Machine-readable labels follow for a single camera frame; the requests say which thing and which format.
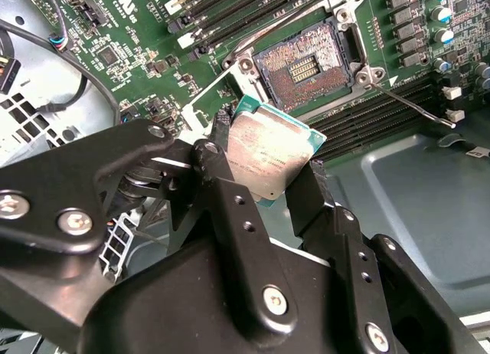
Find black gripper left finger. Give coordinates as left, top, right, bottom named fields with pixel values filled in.
left=0, top=109, right=300, bottom=344

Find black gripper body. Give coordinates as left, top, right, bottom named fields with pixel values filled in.
left=0, top=234, right=364, bottom=354

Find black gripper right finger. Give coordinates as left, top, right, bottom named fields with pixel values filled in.
left=289, top=160, right=484, bottom=354

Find metal socket cover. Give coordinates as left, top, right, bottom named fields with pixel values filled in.
left=181, top=57, right=265, bottom=135

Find silver CPU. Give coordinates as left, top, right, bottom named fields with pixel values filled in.
left=225, top=93, right=328, bottom=209

